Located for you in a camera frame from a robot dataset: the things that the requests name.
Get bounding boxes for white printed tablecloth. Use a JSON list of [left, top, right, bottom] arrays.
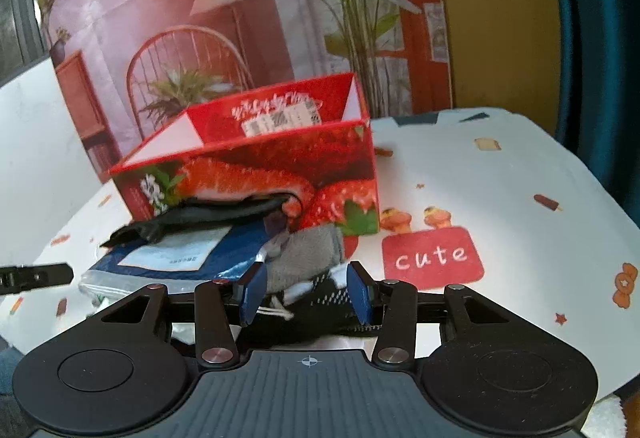
[[0, 107, 640, 438]]

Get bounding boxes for red strawberry print box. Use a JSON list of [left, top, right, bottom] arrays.
[[109, 73, 382, 239]]

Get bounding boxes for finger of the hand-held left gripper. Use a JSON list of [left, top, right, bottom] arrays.
[[0, 263, 74, 295]]

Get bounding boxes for dark teal fabric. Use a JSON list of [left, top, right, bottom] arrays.
[[542, 0, 640, 224]]

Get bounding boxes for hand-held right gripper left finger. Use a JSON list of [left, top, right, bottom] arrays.
[[87, 262, 267, 367]]

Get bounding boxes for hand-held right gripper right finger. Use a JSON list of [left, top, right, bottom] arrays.
[[347, 260, 522, 365]]

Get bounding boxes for black cloth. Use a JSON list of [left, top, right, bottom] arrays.
[[99, 190, 302, 249]]

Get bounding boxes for grey knit sock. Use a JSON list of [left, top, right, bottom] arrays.
[[259, 224, 347, 295]]

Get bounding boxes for blue plastic packet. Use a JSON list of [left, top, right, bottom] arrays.
[[79, 222, 268, 301]]

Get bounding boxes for black dotted sock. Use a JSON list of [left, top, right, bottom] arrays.
[[247, 268, 383, 346]]

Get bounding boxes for person's jeans leg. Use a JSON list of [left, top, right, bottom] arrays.
[[0, 345, 36, 424]]

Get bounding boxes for wall poster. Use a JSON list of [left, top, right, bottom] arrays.
[[31, 0, 455, 185]]

